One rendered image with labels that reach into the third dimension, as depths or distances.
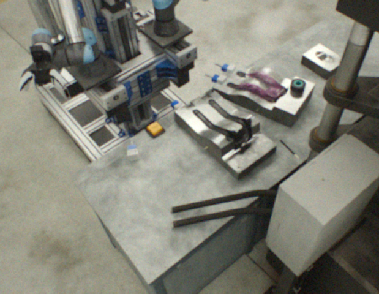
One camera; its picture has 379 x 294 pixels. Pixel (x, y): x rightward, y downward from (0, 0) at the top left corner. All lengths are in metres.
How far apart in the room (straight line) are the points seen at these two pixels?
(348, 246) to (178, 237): 0.73
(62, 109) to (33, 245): 1.05
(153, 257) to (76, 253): 1.08
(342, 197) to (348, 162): 0.12
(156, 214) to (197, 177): 0.27
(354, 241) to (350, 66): 0.90
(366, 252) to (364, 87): 0.81
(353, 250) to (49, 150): 2.34
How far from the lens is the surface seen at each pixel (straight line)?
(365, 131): 1.55
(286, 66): 2.47
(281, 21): 4.23
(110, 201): 1.91
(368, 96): 1.31
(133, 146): 2.01
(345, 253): 1.84
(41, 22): 1.97
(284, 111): 2.07
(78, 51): 1.76
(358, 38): 1.17
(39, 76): 1.59
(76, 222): 2.84
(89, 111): 3.13
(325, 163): 1.19
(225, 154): 1.90
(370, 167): 1.22
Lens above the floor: 2.41
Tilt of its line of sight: 53 degrees down
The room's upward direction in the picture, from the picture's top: 5 degrees counter-clockwise
